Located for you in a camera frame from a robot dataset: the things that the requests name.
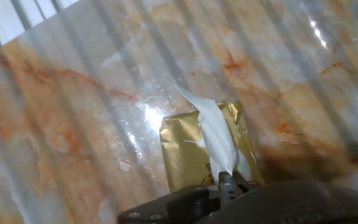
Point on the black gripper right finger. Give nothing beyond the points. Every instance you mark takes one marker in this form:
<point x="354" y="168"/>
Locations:
<point x="253" y="185"/>

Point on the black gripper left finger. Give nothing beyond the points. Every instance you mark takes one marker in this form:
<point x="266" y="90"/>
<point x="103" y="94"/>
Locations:
<point x="182" y="205"/>

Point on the white paper napkin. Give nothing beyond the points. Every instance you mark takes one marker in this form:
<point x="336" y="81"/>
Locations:
<point x="216" y="133"/>

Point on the gold foil tissue pack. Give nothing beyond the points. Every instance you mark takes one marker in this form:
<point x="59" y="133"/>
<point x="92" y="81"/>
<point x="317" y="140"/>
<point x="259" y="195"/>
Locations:
<point x="182" y="149"/>

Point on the orange marble pattern mat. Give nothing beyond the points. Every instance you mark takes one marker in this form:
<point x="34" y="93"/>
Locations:
<point x="73" y="124"/>

